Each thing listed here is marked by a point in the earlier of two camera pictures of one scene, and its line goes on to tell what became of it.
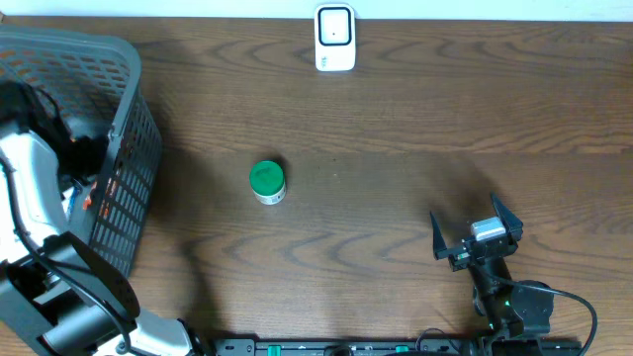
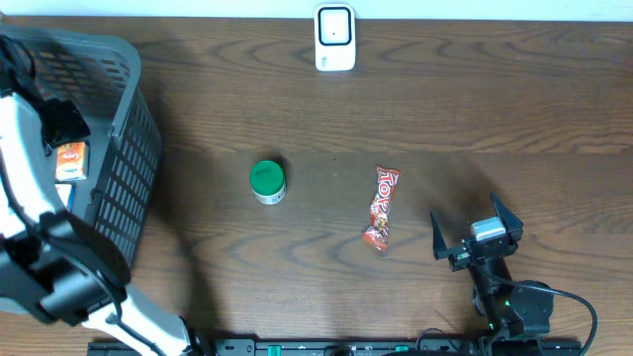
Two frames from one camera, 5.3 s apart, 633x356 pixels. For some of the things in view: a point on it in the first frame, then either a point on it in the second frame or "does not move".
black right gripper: [514, 222] does not move
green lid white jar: [267, 182] does not move
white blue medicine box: [68, 203] does not move
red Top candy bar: [110, 191] -> [378, 233]
